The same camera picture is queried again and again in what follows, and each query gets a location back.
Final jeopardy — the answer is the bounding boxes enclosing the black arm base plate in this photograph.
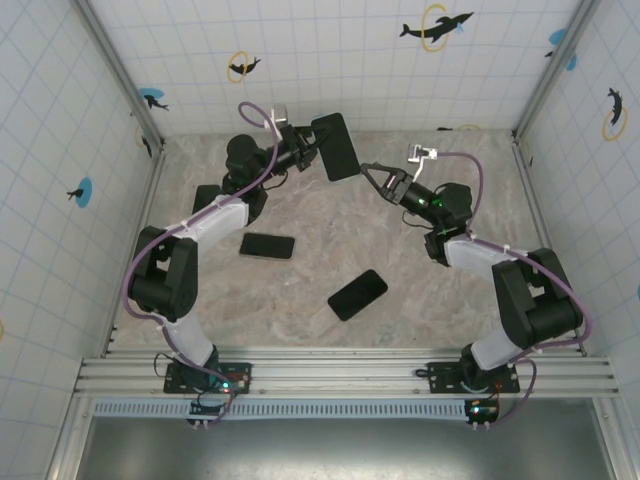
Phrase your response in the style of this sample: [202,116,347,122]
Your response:
[415,360,521,395]
[163,360,254,396]

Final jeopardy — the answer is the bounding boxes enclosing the grey metal sheet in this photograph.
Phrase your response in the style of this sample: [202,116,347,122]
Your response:
[74,417,619,480]

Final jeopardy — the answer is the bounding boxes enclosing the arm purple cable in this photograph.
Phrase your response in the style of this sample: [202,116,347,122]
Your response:
[437,151,595,429]
[122,101,281,426]

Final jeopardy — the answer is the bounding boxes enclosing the dark phone case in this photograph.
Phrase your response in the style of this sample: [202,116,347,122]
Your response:
[327,268,390,323]

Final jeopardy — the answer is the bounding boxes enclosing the aluminium side rail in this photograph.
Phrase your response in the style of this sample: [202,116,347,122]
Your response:
[102,147,169,357]
[512,130,587,357]

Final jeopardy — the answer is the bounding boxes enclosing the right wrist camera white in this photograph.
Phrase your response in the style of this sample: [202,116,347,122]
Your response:
[407,143,440,180]

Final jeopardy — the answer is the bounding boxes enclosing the white slotted cable duct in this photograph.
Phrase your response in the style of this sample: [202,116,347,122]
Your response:
[92,398,471,420]

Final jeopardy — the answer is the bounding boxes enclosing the black smartphone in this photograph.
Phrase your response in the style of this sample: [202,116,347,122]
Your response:
[327,268,390,323]
[192,183,225,217]
[309,112,362,184]
[238,231,297,262]

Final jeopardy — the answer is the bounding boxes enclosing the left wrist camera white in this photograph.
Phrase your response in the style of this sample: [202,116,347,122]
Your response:
[269,103,292,144]

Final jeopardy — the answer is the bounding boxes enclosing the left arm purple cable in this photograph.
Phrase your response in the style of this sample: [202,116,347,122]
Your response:
[122,101,281,426]

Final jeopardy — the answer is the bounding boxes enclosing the seal yellow ring sticker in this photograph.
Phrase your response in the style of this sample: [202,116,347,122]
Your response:
[227,50,263,84]

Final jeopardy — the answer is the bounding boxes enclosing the dolphin yellow ring sticker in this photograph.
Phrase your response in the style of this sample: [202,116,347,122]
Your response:
[398,3,475,54]

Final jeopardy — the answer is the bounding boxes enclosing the small black connector box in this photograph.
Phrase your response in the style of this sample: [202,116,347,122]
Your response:
[464,398,500,431]
[187,401,226,431]

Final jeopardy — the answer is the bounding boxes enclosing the aluminium corner post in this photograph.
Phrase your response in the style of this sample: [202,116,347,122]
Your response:
[74,0,166,149]
[513,0,601,140]

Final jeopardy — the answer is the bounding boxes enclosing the blue patches wall sticker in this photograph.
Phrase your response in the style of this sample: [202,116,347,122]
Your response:
[543,27,579,72]

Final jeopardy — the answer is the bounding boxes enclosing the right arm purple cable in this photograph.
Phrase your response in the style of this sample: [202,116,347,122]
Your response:
[437,151,595,429]

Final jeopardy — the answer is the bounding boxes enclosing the aluminium frame leg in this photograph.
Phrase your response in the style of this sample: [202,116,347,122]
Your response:
[47,397,94,480]
[594,397,632,480]

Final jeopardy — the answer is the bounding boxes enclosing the seahorse yellow ring sticker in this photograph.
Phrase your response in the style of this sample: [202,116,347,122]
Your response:
[601,87,630,143]

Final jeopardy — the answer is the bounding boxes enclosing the aluminium mounting rail beam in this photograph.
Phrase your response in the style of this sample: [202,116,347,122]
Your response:
[73,347,621,400]

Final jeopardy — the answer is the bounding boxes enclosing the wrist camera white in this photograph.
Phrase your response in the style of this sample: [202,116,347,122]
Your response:
[269,103,292,144]
[407,143,440,180]

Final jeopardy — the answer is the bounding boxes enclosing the small black animal ring sticker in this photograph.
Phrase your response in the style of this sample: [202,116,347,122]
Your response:
[134,124,154,160]

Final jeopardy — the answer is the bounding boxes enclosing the black animal blue circle sticker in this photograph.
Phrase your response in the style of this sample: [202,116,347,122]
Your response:
[66,176,95,209]

